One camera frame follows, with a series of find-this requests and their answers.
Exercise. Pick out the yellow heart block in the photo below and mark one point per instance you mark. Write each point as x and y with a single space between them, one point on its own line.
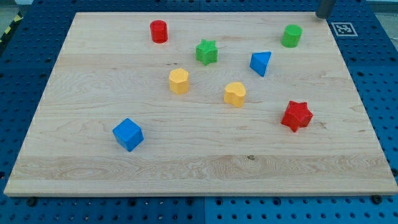
234 94

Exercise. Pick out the yellow hexagon block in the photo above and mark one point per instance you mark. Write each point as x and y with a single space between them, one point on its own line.
179 81

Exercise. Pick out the green cylinder block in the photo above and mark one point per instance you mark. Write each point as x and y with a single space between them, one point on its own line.
291 36

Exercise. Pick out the yellow black hazard tape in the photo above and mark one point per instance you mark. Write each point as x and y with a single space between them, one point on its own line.
10 30

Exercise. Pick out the black bolt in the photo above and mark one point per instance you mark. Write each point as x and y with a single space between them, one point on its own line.
376 199
31 201

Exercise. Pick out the red cylinder block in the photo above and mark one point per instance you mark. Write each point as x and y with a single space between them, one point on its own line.
159 32

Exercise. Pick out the black bolt front right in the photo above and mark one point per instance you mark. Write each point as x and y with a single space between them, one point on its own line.
376 199

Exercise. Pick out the red star block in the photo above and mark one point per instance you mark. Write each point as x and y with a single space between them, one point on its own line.
296 115

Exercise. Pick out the black bolt front left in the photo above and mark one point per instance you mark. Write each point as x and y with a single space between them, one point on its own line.
31 201

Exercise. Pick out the light wooden board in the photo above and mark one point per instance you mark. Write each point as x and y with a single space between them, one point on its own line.
109 69

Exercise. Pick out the blue triangle block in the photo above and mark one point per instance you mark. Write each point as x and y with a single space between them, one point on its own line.
259 62

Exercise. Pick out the white fiducial marker tag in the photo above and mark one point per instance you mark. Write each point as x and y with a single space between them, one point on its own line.
344 29

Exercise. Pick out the blue cube block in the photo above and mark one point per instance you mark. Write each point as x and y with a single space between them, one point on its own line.
128 134

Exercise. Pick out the green star block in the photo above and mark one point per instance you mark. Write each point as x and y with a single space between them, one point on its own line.
207 52

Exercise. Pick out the grey cylindrical robot arm tip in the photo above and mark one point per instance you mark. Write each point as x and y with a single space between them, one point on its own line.
325 8

